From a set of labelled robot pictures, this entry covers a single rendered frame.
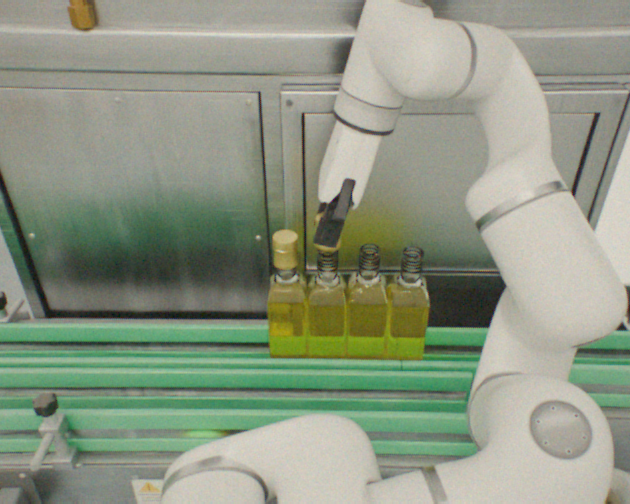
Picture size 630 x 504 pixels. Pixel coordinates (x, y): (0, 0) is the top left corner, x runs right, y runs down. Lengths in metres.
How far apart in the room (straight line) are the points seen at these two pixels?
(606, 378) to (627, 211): 0.25
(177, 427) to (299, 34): 0.55
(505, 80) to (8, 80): 0.66
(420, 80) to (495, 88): 0.11
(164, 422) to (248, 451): 0.30
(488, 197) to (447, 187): 0.37
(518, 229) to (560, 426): 0.16
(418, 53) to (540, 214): 0.18
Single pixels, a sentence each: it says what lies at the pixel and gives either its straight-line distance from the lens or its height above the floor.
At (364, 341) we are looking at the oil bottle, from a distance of 0.86.
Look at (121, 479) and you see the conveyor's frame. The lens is 0.93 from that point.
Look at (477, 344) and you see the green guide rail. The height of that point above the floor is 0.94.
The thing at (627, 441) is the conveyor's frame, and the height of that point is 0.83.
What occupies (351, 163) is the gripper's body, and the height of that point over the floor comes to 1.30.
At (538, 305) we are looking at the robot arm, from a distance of 0.52.
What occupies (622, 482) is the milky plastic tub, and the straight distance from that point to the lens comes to 1.01.
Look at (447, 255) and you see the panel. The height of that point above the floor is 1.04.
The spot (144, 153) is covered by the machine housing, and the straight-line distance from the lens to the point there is 0.93.
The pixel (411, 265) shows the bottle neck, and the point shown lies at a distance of 0.79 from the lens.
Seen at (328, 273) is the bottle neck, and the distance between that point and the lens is 0.79.
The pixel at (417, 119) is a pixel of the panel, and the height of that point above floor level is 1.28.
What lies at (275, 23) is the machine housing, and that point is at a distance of 0.82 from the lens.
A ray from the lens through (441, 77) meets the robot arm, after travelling 0.57.
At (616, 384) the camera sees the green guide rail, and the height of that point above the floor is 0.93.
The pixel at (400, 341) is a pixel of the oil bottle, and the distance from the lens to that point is 0.86.
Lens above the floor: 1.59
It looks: 35 degrees down
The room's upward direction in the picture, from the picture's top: straight up
